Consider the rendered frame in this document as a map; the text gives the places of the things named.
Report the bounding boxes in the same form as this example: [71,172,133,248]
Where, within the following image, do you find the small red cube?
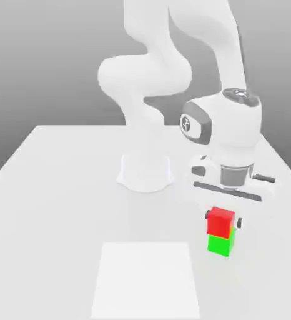
[207,206,236,240]

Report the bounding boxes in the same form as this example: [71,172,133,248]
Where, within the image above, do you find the small green cube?
[207,226,237,258]

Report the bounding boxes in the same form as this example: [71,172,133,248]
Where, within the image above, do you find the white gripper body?
[190,180,279,215]

